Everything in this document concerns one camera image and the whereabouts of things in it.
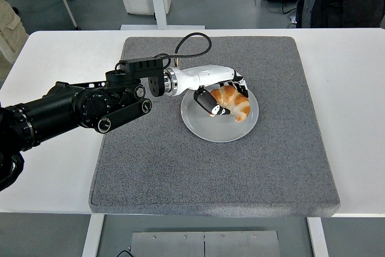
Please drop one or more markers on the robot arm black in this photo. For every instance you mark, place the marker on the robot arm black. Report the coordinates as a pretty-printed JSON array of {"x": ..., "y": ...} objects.
[{"x": 60, "y": 109}]

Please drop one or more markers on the grey speckled mat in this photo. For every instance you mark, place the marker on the grey speckled mat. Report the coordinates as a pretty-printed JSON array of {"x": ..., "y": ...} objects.
[{"x": 210, "y": 172}]

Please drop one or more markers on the white table leg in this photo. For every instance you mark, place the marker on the white table leg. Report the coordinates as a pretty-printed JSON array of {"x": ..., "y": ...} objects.
[
  {"x": 91, "y": 236},
  {"x": 318, "y": 239}
]

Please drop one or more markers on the croissant bread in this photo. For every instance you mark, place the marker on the croissant bread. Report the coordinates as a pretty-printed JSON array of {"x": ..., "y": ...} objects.
[{"x": 237, "y": 103}]

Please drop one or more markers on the grey round plate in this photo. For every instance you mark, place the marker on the grey round plate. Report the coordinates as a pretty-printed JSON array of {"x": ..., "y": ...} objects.
[{"x": 216, "y": 130}]

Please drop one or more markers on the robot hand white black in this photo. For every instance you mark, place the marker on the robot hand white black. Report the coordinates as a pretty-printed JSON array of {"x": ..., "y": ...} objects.
[{"x": 204, "y": 75}]

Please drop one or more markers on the grey metal plate with screws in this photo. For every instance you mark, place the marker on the grey metal plate with screws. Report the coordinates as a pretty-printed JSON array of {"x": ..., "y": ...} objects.
[{"x": 204, "y": 245}]

